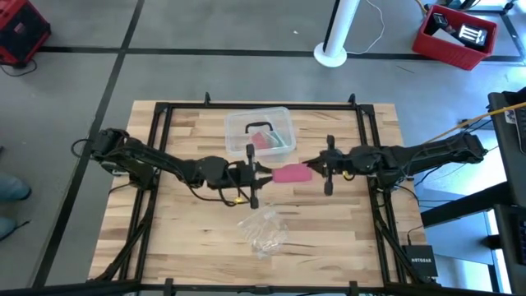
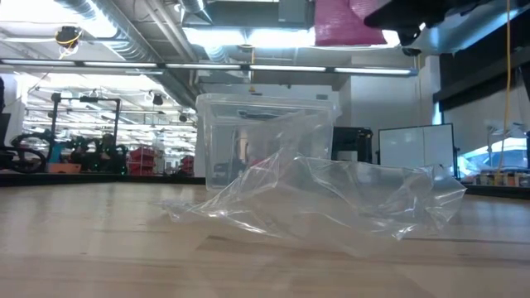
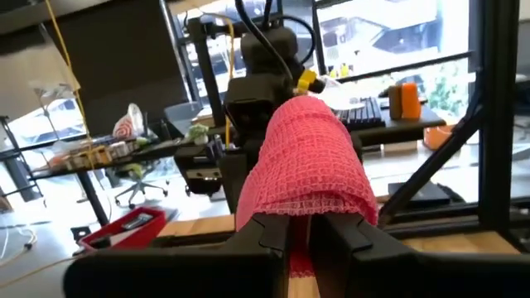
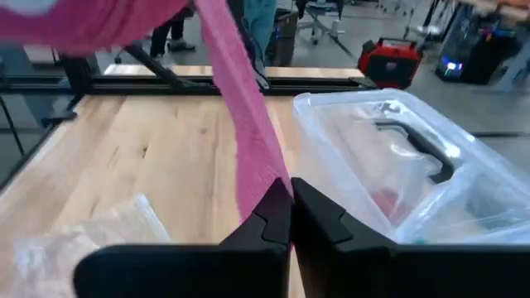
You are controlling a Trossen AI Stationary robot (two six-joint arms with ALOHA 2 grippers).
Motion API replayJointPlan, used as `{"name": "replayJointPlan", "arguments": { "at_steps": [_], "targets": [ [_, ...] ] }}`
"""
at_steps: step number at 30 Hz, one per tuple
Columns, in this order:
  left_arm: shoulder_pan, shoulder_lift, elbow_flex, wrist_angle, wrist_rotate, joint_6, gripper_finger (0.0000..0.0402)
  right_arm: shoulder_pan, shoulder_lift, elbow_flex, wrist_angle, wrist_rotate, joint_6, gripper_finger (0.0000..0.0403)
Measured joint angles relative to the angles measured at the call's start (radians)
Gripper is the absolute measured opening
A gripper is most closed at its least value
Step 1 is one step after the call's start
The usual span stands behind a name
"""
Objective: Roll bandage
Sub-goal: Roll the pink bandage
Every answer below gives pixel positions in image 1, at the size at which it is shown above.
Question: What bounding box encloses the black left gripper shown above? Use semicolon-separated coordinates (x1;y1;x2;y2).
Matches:
224;143;275;210

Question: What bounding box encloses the black equipment cart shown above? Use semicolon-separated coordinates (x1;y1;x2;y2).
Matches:
419;88;526;296

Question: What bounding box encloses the red plastic crate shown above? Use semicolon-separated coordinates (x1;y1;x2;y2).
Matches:
412;3;499;72

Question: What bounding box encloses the pink elastic bandage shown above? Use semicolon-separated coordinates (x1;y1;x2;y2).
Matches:
271;163;313;185

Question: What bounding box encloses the black device with white stripes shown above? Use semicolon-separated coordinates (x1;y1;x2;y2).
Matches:
457;23;489;51

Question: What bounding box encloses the clear plastic storage box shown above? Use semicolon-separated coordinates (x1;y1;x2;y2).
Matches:
224;106;297;163

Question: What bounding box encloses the yellow cable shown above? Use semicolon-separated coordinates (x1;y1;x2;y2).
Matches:
422;101;526;145

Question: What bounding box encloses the red and black case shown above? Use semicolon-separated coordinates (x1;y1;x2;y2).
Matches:
0;0;53;67

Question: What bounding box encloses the white tower fan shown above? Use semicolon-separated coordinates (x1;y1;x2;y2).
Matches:
313;0;362;69

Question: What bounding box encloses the white fan cable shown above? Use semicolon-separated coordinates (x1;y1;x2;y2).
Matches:
347;0;385;56

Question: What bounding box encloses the clear plastic zip bag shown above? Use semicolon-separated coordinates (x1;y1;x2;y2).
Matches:
237;205;289;260

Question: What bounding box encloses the green item inside box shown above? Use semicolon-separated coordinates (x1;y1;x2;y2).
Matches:
270;130;291;147

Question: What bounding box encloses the red item inside box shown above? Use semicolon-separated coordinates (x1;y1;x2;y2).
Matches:
251;132;272;150

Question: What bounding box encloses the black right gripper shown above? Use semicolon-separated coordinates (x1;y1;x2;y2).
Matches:
302;134;371;197

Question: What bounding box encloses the black network switch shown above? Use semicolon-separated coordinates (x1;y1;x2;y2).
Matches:
401;244;440;279

